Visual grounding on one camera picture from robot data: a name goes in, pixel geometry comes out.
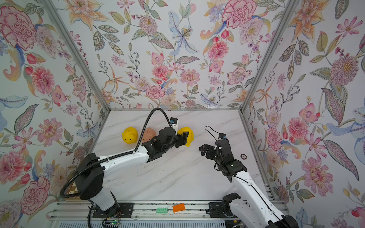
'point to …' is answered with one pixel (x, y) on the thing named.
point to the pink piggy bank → (148, 134)
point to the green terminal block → (161, 210)
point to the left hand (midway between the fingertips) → (186, 131)
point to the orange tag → (179, 207)
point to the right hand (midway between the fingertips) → (208, 146)
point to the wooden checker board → (72, 189)
